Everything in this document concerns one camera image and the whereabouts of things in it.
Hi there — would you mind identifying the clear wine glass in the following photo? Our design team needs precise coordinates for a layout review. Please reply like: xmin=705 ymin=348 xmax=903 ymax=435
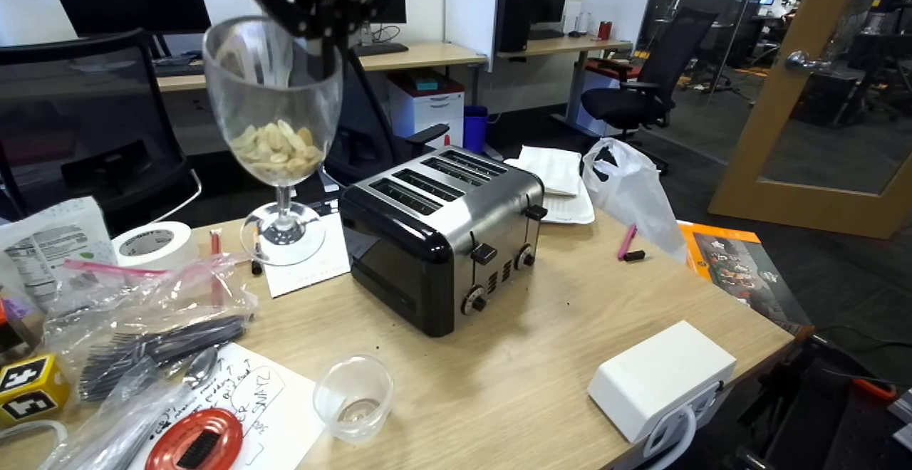
xmin=202 ymin=16 xmax=344 ymax=267

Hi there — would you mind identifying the black and silver toaster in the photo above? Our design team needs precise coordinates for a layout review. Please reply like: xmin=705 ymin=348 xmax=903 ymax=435
xmin=338 ymin=146 xmax=549 ymax=338

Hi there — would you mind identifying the black keyboard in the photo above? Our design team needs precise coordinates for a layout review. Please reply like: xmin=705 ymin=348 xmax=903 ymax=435
xmin=353 ymin=42 xmax=410 ymax=58

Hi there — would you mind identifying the wooden desk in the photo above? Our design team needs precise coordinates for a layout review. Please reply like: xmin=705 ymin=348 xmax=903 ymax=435
xmin=155 ymin=41 xmax=489 ymax=108
xmin=496 ymin=34 xmax=634 ymax=125

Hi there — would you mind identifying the white desk divider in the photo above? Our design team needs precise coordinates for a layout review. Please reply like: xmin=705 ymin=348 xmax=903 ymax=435
xmin=580 ymin=0 xmax=660 ymax=48
xmin=445 ymin=0 xmax=502 ymax=73

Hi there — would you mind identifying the white drawer cabinet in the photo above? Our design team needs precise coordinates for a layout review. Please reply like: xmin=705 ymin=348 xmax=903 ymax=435
xmin=388 ymin=70 xmax=466 ymax=147

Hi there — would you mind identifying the black computer tower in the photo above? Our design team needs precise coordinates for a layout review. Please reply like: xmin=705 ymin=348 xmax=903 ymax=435
xmin=496 ymin=0 xmax=539 ymax=54

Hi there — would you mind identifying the heap of pale nuts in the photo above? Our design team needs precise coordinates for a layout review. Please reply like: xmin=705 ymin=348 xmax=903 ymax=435
xmin=231 ymin=120 xmax=326 ymax=186

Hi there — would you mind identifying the blue bin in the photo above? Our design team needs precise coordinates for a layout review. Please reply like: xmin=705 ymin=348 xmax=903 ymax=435
xmin=462 ymin=105 xmax=490 ymax=155

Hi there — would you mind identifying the black mesh office chair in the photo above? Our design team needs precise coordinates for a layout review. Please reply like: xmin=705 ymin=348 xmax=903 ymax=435
xmin=0 ymin=28 xmax=203 ymax=237

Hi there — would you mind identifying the red marker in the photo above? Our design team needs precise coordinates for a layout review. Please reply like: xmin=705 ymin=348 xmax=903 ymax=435
xmin=209 ymin=229 xmax=224 ymax=308

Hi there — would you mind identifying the white paper card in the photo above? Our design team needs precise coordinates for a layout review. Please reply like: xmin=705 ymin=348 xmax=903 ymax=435
xmin=263 ymin=212 xmax=352 ymax=298

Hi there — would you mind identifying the roll of white tape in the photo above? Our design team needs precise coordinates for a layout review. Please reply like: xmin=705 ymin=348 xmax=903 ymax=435
xmin=112 ymin=221 xmax=200 ymax=272

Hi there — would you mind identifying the clear zip bag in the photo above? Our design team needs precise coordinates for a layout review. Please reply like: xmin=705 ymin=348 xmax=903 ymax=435
xmin=41 ymin=252 xmax=259 ymax=404

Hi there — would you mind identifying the white plastic bag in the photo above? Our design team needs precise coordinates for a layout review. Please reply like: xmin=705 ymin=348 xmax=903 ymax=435
xmin=581 ymin=137 xmax=689 ymax=265

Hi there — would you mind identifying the white food packet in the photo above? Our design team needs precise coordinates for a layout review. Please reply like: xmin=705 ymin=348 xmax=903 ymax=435
xmin=0 ymin=196 xmax=119 ymax=314

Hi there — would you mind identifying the pink marker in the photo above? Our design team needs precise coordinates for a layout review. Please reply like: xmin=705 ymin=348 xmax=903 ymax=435
xmin=616 ymin=224 xmax=639 ymax=262

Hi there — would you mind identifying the bundle of black plastic forks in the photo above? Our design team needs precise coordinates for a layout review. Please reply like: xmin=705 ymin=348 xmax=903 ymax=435
xmin=78 ymin=315 xmax=248 ymax=402

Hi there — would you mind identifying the clear plastic cup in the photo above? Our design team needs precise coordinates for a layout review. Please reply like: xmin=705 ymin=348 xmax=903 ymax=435
xmin=312 ymin=354 xmax=395 ymax=444

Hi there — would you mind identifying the handwritten paper sheet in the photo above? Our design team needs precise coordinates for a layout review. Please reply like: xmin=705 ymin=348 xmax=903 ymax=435
xmin=127 ymin=342 xmax=326 ymax=470

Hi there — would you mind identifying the wooden glass door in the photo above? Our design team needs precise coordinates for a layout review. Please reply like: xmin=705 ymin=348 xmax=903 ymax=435
xmin=707 ymin=0 xmax=912 ymax=240

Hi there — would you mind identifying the clear bag with spoon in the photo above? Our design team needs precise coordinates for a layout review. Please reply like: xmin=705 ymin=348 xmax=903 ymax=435
xmin=37 ymin=345 xmax=223 ymax=470

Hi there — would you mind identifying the orange printed box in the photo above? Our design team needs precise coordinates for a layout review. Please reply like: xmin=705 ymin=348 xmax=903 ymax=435
xmin=676 ymin=220 xmax=814 ymax=337

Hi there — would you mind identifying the yellow cube with black tags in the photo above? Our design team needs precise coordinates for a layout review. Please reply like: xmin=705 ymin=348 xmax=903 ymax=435
xmin=0 ymin=352 xmax=71 ymax=427

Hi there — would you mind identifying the white plastic box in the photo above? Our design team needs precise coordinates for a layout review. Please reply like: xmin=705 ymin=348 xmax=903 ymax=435
xmin=586 ymin=320 xmax=737 ymax=444

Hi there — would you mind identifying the silver door handle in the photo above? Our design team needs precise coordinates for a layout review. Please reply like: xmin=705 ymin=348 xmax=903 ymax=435
xmin=785 ymin=49 xmax=834 ymax=73

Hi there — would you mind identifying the white cable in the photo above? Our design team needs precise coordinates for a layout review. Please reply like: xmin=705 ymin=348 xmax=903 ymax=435
xmin=641 ymin=383 xmax=722 ymax=470

